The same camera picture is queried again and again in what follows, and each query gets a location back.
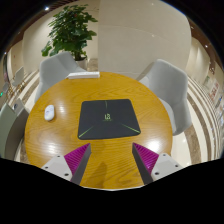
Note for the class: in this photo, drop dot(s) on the green potted plant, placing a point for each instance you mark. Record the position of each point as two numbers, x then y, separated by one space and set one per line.
70 32

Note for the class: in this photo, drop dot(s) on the white keyboard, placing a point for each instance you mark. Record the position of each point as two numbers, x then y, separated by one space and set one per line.
80 75

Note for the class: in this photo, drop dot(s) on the black mouse pad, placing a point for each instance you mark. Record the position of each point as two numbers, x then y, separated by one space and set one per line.
107 119

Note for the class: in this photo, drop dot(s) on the grey chair left edge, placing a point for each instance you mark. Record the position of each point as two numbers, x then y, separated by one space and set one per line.
12 127

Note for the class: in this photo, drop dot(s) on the distant grey chair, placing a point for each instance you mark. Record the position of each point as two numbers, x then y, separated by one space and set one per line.
19 77

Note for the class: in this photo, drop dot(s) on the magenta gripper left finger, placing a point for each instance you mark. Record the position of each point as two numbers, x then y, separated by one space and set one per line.
71 166

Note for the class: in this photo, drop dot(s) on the grey chair back left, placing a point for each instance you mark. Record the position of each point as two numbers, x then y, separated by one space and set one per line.
55 69

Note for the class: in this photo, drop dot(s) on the white plant pot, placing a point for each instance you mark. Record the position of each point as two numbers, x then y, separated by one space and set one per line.
83 63

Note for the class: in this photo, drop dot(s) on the grey chair back right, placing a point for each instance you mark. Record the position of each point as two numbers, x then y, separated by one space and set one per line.
169 83

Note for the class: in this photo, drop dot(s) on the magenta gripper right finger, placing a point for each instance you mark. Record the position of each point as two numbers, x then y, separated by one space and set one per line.
153 166

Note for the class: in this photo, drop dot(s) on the white computer mouse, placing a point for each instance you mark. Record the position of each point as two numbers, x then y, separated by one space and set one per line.
49 113

